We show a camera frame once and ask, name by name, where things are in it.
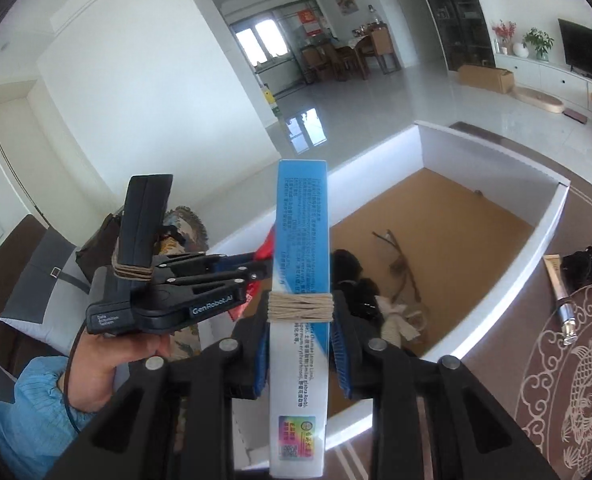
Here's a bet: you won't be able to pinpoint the yellow green floor sign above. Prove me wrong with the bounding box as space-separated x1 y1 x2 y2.
261 85 282 113

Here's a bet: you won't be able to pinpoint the silver capped cosmetic bottle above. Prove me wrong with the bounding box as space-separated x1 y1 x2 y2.
543 254 579 346

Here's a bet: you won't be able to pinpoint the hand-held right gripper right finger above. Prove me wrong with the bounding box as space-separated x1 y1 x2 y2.
330 290 559 480

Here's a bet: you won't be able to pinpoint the black television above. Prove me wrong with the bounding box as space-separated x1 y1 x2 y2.
557 18 592 78

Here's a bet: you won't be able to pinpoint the wooden dining table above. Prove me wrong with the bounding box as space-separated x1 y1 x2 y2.
348 27 377 78

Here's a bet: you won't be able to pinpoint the dark wooden dining chair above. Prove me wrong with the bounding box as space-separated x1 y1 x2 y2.
298 42 364 83

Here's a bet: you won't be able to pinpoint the person's left forearm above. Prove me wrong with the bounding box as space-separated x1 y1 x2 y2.
0 355 107 480

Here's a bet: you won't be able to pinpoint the red door poster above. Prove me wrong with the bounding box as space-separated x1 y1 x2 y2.
298 7 327 36

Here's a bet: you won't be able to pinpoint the oval wooden floor board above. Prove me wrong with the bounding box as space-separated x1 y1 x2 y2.
512 86 567 115

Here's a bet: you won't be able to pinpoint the brown cardboard box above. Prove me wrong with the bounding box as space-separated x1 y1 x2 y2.
457 64 516 95

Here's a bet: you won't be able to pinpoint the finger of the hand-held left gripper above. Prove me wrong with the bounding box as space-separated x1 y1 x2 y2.
151 252 273 277
153 271 268 307

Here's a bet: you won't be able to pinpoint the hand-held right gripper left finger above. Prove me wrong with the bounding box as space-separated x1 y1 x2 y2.
46 290 272 480

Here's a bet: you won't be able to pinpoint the tan back dining chair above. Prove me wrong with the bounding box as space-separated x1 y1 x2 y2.
363 25 402 73

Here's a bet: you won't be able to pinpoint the large white cardboard box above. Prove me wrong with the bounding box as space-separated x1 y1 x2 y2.
196 120 572 466

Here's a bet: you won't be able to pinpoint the black flower hair clip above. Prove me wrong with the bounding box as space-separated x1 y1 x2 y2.
561 245 592 286

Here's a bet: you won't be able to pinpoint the dark brown cushion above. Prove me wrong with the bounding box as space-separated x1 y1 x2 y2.
75 212 127 281

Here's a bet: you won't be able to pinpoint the dark glass display cabinet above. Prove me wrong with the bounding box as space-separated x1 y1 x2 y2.
408 0 497 68

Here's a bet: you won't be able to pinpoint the white television cabinet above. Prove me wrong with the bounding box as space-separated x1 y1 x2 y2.
493 52 592 126

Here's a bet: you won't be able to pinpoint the person's left hand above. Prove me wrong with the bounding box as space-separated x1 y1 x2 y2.
65 331 173 415

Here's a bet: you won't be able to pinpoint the grey pillow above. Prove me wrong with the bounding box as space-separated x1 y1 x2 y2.
0 225 107 356

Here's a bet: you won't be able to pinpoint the blue box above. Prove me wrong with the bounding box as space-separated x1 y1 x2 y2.
267 159 334 478

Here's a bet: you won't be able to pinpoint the red packet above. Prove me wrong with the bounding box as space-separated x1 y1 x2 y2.
226 240 276 322

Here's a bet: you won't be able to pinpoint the red flowers in vase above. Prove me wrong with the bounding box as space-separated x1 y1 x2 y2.
491 20 518 53

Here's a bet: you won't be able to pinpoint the purple tinted eyeglasses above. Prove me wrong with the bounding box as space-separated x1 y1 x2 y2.
371 230 429 311

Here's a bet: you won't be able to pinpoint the leafy potted plant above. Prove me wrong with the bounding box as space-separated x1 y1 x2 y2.
522 27 556 61

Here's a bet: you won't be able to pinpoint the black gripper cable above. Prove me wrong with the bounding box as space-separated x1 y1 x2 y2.
64 320 85 433

